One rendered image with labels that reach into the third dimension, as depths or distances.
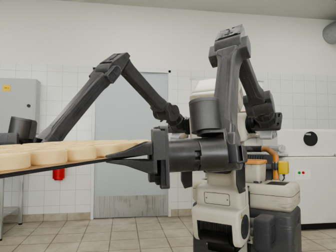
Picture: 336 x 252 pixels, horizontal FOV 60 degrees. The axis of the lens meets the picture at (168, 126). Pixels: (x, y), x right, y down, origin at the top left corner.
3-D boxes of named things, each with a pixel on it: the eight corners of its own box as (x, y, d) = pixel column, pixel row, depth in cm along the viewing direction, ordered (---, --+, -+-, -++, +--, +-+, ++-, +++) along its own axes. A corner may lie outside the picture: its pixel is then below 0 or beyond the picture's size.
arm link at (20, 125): (51, 161, 89) (37, 157, 94) (58, 124, 90) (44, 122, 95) (10, 158, 80) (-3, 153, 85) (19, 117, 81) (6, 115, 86)
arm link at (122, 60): (125, 43, 107) (107, 45, 113) (108, 72, 102) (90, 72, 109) (181, 110, 138) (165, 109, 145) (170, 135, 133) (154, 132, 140)
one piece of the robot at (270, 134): (265, 136, 129) (264, 111, 128) (277, 136, 126) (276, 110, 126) (259, 139, 121) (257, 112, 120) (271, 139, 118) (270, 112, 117)
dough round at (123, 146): (144, 152, 57) (143, 142, 57) (123, 155, 53) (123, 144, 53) (127, 151, 60) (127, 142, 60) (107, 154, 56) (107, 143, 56)
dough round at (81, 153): (70, 158, 49) (69, 146, 49) (99, 157, 49) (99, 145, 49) (59, 162, 44) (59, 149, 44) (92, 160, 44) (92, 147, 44)
